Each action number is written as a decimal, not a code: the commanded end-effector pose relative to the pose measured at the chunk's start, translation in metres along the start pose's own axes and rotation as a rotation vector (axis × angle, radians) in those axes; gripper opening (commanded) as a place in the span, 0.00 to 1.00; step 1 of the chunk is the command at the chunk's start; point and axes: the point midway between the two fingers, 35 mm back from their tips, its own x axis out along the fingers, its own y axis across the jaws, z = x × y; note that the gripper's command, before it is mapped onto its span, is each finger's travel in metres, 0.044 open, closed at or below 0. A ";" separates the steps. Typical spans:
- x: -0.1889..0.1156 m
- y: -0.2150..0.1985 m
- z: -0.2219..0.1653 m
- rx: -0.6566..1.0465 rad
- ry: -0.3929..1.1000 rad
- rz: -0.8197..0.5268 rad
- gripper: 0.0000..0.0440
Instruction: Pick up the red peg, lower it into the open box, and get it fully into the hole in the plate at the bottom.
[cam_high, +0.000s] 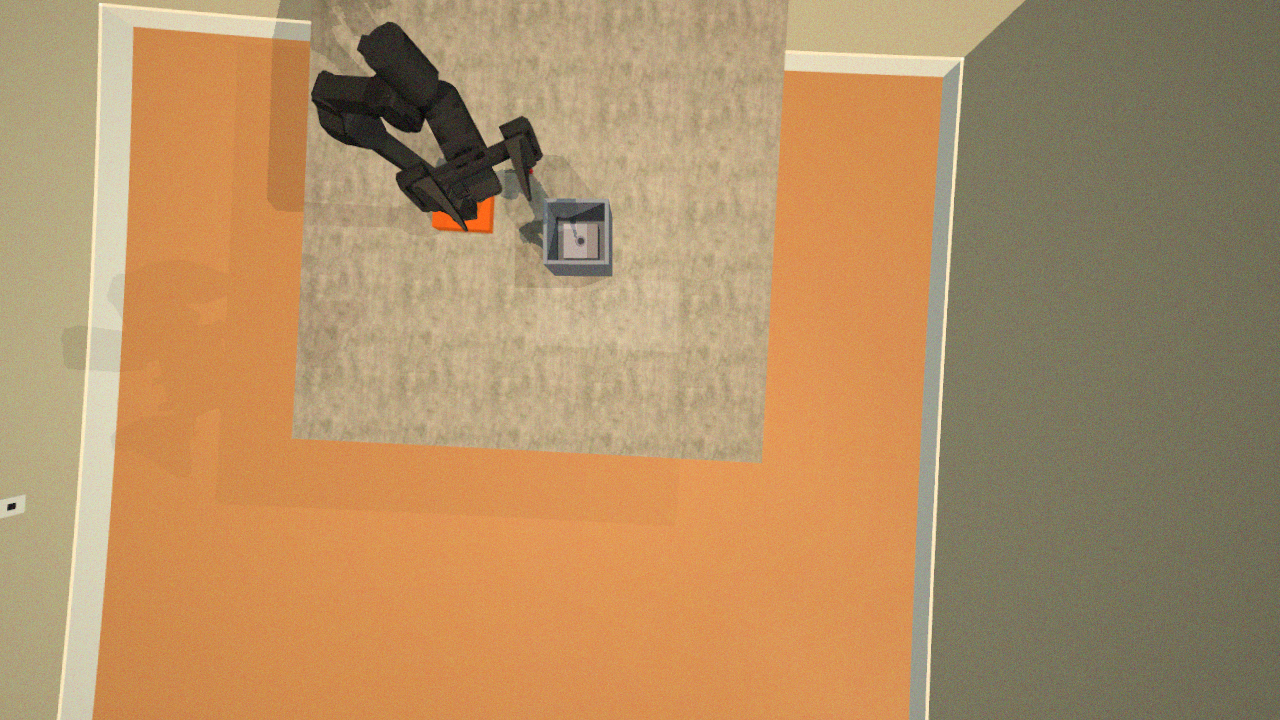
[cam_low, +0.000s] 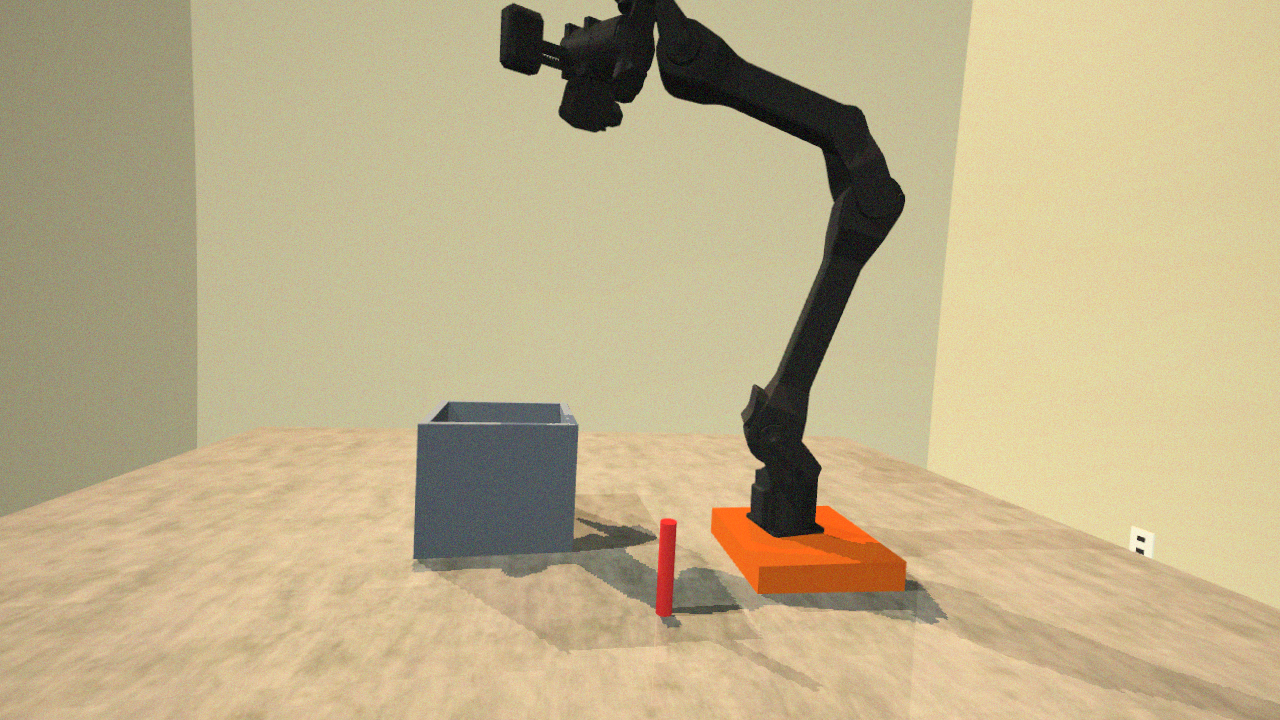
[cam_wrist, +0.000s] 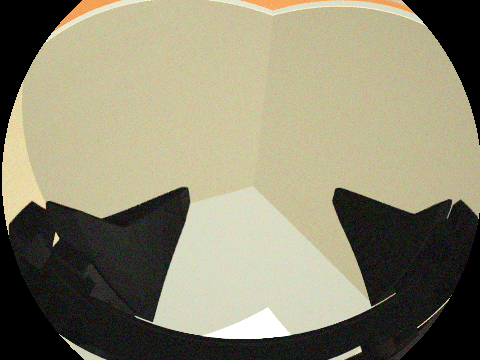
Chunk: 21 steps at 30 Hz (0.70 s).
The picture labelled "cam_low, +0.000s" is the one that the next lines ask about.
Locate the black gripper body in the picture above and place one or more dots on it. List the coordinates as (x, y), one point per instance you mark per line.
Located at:
(522, 45)

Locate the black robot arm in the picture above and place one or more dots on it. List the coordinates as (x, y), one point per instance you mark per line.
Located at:
(698, 66)

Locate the red peg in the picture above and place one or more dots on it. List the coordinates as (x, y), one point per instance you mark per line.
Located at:
(666, 567)

